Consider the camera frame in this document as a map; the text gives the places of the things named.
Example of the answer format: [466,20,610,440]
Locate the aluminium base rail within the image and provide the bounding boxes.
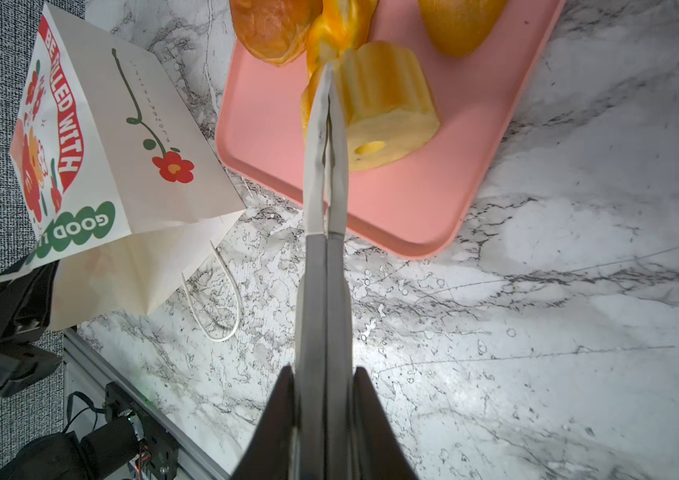
[63,329,229,479]

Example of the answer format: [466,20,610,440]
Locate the yellow twisted fake bread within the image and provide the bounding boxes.
[305,0,379,76]

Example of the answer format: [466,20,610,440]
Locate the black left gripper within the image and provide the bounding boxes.
[0,262,62,397]

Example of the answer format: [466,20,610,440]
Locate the pink plastic tray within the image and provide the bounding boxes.
[216,1,563,259]

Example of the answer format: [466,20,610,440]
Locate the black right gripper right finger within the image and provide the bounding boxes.
[353,367,417,479]

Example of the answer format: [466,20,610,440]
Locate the long orange fake bread loaf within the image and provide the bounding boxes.
[419,0,507,57]

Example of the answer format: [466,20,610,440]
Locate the white floral paper bag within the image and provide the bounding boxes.
[10,5,244,330]

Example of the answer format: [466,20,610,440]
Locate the round brown fake bun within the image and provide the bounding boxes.
[229,0,322,67]

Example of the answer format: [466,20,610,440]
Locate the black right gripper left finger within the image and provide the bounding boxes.
[230,365,295,480]

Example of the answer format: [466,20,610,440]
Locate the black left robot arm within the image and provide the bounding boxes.
[0,261,180,479]

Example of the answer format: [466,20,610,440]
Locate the small yellow fake bread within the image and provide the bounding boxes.
[327,41,441,173]

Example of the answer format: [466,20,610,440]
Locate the metal tongs with white tips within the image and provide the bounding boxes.
[293,64,353,479]

